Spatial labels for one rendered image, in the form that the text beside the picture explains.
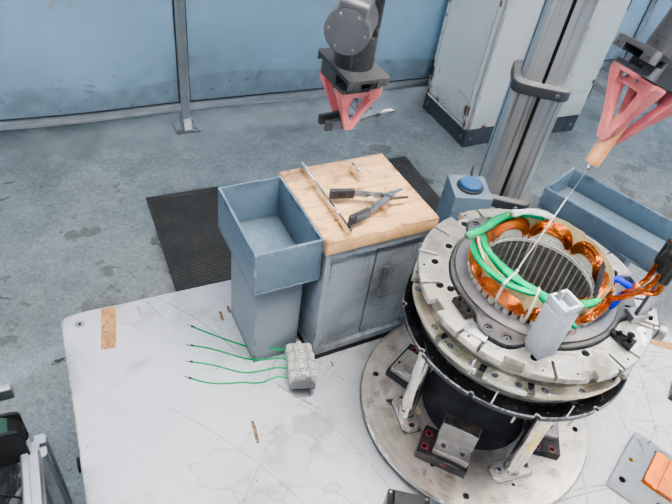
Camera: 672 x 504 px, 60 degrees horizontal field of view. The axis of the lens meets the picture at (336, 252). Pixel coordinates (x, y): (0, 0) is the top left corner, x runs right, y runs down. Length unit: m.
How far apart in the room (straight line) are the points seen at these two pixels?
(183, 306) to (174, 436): 0.27
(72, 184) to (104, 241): 0.41
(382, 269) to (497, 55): 2.19
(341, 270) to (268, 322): 0.16
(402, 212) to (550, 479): 0.48
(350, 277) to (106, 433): 0.45
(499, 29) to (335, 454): 2.38
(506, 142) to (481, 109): 1.95
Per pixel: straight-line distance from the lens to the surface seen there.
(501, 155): 1.25
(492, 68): 3.09
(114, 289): 2.29
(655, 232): 1.18
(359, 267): 0.94
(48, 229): 2.59
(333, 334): 1.05
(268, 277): 0.87
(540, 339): 0.74
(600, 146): 0.72
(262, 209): 1.00
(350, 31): 0.74
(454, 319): 0.76
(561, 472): 1.05
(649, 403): 1.25
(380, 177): 1.01
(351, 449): 0.98
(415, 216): 0.94
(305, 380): 1.00
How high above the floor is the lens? 1.63
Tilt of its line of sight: 42 degrees down
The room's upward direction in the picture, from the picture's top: 9 degrees clockwise
